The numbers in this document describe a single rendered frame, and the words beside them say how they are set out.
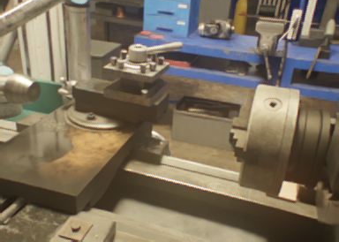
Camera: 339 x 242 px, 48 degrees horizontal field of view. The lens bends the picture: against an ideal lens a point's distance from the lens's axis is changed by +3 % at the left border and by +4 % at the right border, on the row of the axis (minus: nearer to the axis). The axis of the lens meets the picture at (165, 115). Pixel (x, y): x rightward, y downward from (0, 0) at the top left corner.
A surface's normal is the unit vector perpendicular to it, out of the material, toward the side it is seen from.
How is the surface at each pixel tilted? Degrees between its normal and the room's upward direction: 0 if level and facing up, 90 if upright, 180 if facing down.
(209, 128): 90
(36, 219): 0
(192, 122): 90
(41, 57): 90
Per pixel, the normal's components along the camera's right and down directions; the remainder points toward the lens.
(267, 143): -0.26, 0.03
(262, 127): -0.21, -0.21
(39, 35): -0.25, 0.39
